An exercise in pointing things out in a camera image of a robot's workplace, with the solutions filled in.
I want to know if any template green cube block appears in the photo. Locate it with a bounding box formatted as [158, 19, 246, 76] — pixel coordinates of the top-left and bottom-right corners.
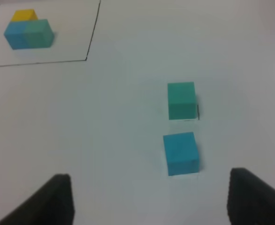
[24, 19, 54, 48]

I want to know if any template yellow cube block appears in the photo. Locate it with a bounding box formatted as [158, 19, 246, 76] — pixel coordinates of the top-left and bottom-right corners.
[11, 9, 38, 22]

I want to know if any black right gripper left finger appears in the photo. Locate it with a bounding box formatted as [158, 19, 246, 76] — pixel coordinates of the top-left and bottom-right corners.
[0, 174, 75, 225]

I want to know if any template blue cube block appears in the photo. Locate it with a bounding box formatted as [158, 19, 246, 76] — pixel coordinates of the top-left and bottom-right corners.
[4, 21, 29, 50]

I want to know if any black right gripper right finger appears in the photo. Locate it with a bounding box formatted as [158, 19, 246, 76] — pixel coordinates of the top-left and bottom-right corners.
[227, 168, 275, 225]

